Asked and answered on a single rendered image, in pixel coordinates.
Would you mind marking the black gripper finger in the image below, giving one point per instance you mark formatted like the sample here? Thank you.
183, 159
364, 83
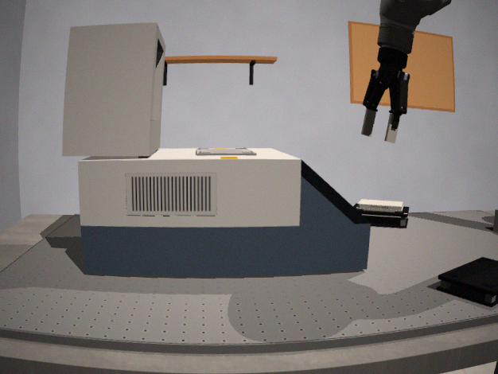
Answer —
401, 91
376, 91

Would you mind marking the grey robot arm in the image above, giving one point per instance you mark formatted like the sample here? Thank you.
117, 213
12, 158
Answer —
399, 19

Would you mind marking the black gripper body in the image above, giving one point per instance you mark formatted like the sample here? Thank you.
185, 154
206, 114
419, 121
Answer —
392, 60

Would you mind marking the beige and dark blue benchtop machine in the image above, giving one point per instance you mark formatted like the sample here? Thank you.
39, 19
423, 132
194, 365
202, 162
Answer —
226, 212

